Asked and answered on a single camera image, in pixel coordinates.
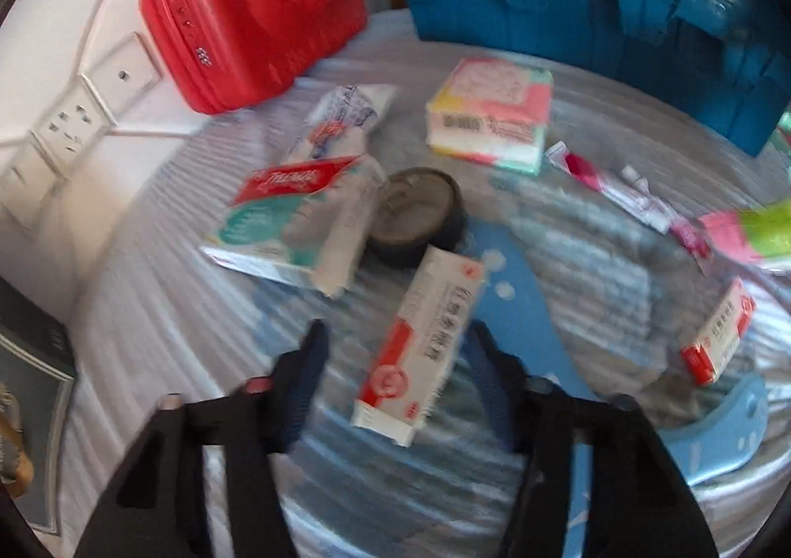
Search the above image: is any pink wet wipes pack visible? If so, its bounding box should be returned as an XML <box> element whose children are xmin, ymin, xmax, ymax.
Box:
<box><xmin>699</xmin><ymin>210</ymin><xmax>763</xmax><ymax>265</ymax></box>

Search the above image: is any pink striped tube box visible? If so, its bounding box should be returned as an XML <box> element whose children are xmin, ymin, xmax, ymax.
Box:
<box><xmin>544</xmin><ymin>140</ymin><xmax>679</xmax><ymax>236</ymax></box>

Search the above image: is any pink white ointment tube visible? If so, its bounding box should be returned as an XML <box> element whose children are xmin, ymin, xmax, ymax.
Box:
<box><xmin>621</xmin><ymin>165</ymin><xmax>713</xmax><ymax>277</ymax></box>

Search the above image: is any green red white box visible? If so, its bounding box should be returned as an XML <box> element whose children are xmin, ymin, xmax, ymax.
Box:
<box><xmin>201</xmin><ymin>155</ymin><xmax>386</xmax><ymax>298</ymax></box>

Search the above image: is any red white ointment box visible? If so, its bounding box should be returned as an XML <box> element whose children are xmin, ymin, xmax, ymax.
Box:
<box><xmin>680</xmin><ymin>278</ymin><xmax>756</xmax><ymax>386</ymax></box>
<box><xmin>352</xmin><ymin>247</ymin><xmax>486</xmax><ymax>447</ymax></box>

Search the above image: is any red plastic bear case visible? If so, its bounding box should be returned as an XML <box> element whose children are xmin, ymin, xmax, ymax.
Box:
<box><xmin>139</xmin><ymin>0</ymin><xmax>367</xmax><ymax>115</ymax></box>

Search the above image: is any colourful sanitary pad pack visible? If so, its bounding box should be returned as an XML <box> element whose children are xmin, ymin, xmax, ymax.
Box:
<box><xmin>426</xmin><ymin>57</ymin><xmax>554</xmax><ymax>175</ymax></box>

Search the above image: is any green wet wipes pack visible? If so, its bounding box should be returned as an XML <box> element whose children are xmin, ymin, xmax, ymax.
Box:
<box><xmin>739</xmin><ymin>199</ymin><xmax>791</xmax><ymax>273</ymax></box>

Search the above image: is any white wipes sachet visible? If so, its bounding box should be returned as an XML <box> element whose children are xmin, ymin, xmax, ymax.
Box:
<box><xmin>283</xmin><ymin>84</ymin><xmax>398</xmax><ymax>164</ymax></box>

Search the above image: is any black tape roll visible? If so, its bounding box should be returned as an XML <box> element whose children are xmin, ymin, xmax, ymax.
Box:
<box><xmin>367</xmin><ymin>167</ymin><xmax>467</xmax><ymax>269</ymax></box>

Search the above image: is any black gift bag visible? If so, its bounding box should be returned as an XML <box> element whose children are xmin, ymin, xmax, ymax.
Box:
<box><xmin>1</xmin><ymin>282</ymin><xmax>78</xmax><ymax>537</ymax></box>

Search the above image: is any blue plastic hanger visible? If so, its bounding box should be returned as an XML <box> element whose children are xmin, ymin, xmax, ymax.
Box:
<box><xmin>460</xmin><ymin>219</ymin><xmax>771</xmax><ymax>489</ymax></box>

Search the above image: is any white wall socket panel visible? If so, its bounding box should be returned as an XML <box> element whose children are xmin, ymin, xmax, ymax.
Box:
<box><xmin>1</xmin><ymin>33</ymin><xmax>162</xmax><ymax>230</ymax></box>

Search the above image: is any striped white tablecloth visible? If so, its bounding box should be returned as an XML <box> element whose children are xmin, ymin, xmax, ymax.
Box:
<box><xmin>59</xmin><ymin>11</ymin><xmax>790</xmax><ymax>557</ymax></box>

